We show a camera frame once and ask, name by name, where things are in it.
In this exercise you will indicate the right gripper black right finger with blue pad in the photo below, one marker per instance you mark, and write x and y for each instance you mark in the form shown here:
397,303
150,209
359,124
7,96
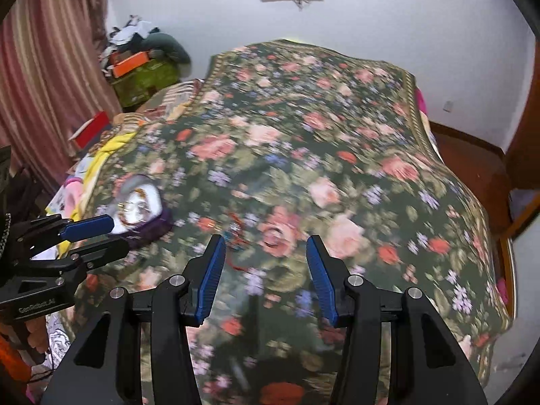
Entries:
351,302

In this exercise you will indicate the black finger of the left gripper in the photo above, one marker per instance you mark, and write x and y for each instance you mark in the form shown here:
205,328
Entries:
93,256

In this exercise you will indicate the pile of white clothes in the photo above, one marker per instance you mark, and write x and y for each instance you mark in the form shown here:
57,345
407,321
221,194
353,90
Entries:
135,28

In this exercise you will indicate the green cardboard box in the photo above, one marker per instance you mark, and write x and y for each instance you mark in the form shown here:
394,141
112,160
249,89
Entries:
140,84

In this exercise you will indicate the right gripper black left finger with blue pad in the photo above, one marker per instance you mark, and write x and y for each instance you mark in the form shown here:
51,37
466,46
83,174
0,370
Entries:
184,300

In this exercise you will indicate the purple heart-shaped tin box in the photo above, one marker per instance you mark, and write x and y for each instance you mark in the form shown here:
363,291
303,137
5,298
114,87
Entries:
139,212

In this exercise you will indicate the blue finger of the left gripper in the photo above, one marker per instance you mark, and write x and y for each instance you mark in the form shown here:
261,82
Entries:
73,231

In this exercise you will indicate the orange shoe box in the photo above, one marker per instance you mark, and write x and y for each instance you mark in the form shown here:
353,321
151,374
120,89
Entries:
121,68

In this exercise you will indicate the striped patchwork quilt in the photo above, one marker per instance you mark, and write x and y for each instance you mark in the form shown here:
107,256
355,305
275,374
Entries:
172,100

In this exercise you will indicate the striped pink curtain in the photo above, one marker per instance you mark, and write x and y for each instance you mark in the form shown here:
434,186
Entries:
51,81

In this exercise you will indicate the floral green bedspread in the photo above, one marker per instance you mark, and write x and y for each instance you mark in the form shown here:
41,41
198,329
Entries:
284,141

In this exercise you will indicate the white wall socket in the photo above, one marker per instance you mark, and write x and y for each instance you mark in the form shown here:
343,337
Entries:
448,106

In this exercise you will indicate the red white box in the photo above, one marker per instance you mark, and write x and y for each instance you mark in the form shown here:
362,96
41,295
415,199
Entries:
90,130

